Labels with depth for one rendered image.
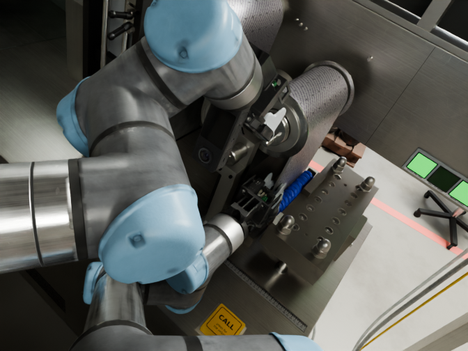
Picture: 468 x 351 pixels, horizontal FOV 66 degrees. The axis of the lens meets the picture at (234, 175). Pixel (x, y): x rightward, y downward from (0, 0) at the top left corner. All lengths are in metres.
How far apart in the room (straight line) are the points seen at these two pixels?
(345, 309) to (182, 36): 2.00
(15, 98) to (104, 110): 0.96
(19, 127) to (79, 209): 0.93
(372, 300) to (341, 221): 1.39
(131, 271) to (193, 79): 0.17
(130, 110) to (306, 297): 0.74
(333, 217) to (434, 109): 0.35
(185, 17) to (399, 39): 0.72
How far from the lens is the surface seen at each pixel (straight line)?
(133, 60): 0.35
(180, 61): 0.31
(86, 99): 0.36
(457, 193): 1.07
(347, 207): 1.02
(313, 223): 0.92
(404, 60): 0.98
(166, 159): 0.28
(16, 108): 1.24
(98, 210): 0.26
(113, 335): 0.38
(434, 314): 2.57
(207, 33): 0.31
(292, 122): 0.73
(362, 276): 2.38
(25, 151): 1.10
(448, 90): 0.98
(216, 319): 0.83
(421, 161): 1.04
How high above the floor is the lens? 1.66
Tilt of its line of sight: 43 degrees down
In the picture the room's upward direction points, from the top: 23 degrees clockwise
